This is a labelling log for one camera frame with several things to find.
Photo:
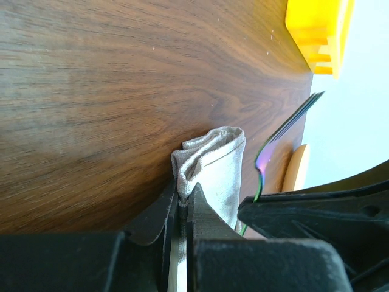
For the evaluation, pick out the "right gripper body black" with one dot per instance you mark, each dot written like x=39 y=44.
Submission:
x=366 y=263

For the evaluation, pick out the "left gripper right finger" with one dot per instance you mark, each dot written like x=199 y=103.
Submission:
x=219 y=259

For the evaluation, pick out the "golden round plate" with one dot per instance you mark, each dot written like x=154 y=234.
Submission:
x=297 y=168

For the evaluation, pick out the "yellow plastic tray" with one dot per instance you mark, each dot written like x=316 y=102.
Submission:
x=320 y=30

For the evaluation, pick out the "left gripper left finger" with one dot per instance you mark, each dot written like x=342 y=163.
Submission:
x=140 y=257

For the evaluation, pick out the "beige cloth napkin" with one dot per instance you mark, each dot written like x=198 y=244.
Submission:
x=213 y=160

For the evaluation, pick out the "iridescent fork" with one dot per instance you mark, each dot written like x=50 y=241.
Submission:
x=267 y=149

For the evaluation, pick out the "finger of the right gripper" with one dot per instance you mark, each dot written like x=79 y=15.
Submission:
x=355 y=215

